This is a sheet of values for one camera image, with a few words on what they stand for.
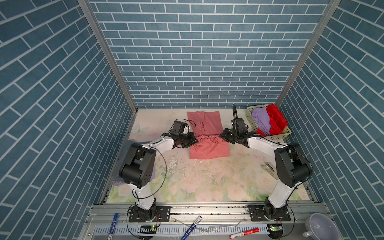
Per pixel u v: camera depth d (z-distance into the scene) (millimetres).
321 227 697
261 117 1050
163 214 736
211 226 706
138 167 481
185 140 820
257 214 736
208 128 1083
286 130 1014
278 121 1060
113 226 693
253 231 684
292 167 487
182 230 697
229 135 834
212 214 753
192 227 691
